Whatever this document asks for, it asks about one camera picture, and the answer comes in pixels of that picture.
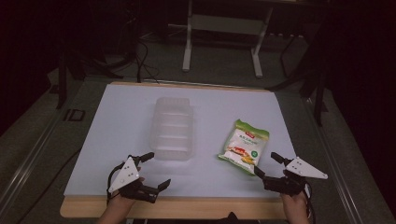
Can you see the white table mat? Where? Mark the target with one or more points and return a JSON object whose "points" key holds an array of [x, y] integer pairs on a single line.
{"points": [[118, 124]]}

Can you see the person's left hand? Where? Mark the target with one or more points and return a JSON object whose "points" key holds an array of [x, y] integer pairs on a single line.
{"points": [[120, 200]]}

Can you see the clear plastic container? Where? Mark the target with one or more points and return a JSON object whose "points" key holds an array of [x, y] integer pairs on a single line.
{"points": [[172, 130]]}

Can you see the black metal stand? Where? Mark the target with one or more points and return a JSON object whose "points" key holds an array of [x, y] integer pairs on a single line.
{"points": [[320, 99], [61, 81]]}

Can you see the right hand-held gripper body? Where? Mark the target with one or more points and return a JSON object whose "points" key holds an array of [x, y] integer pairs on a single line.
{"points": [[303, 169]]}

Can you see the grey metal floor rail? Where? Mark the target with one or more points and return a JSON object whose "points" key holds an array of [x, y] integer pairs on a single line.
{"points": [[334, 161], [28, 161]]}

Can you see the black floor bracket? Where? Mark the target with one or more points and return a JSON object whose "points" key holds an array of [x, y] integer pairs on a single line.
{"points": [[74, 115]]}

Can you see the wooden table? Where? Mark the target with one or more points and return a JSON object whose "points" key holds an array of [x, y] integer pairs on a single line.
{"points": [[174, 207]]}

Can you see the green and white snack packet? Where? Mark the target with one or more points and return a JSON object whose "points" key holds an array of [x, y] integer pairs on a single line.
{"points": [[244, 146]]}

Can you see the white metal stand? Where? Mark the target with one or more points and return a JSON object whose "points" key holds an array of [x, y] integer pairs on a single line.
{"points": [[224, 25]]}

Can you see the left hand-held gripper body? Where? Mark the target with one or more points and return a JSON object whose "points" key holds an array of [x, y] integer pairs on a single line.
{"points": [[126, 175]]}

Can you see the person's right hand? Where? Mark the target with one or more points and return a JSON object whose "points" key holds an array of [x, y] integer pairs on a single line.
{"points": [[294, 203]]}

